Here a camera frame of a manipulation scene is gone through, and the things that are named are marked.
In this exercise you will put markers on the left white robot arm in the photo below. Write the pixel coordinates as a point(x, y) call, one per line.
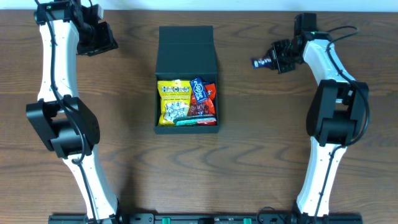
point(65, 125)

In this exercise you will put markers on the red Hacks candy bag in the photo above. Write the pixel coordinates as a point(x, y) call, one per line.
point(205, 108)

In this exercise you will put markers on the dark blue Eclipse gum pack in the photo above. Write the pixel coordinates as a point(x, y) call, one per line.
point(198, 90)

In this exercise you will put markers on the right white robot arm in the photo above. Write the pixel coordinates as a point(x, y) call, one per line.
point(338, 116)

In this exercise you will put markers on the green candy bar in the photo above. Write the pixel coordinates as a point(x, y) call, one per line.
point(196, 121)

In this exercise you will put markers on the yellow candy bag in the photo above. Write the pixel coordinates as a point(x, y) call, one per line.
point(175, 97)

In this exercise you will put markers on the black gift box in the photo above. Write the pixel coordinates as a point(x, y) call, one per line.
point(185, 53)

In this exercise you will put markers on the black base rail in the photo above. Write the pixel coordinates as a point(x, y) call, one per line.
point(265, 218)

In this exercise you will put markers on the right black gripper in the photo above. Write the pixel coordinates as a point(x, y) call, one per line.
point(280, 56)

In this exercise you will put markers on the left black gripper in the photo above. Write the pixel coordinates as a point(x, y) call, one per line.
point(101, 43)

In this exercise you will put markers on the blue chocolate bar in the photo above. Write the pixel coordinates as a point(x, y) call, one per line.
point(264, 62)

